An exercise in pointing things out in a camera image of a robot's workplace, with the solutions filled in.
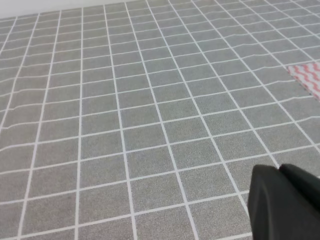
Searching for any grey checked tablecloth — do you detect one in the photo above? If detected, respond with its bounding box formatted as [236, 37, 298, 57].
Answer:
[0, 0, 320, 240]

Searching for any pink wavy striped towel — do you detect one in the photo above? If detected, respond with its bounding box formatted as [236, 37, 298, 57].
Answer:
[287, 62, 320, 101]

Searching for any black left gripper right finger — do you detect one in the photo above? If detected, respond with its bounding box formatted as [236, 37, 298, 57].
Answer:
[279, 164, 320, 200]

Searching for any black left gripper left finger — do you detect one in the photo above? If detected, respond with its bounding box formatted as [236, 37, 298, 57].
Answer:
[247, 164, 320, 240]

